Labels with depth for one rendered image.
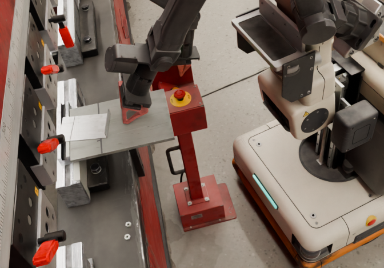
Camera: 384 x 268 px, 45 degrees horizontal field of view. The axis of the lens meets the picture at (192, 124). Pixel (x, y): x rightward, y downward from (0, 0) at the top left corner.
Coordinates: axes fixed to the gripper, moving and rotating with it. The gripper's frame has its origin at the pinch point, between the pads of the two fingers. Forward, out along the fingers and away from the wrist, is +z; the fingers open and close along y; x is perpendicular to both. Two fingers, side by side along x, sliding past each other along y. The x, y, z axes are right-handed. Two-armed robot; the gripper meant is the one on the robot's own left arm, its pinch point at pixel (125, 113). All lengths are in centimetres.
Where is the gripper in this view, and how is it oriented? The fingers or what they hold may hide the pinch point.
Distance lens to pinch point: 120.9
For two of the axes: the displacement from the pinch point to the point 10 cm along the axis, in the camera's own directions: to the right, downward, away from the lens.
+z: -4.0, 6.7, 6.2
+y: 2.0, 7.3, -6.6
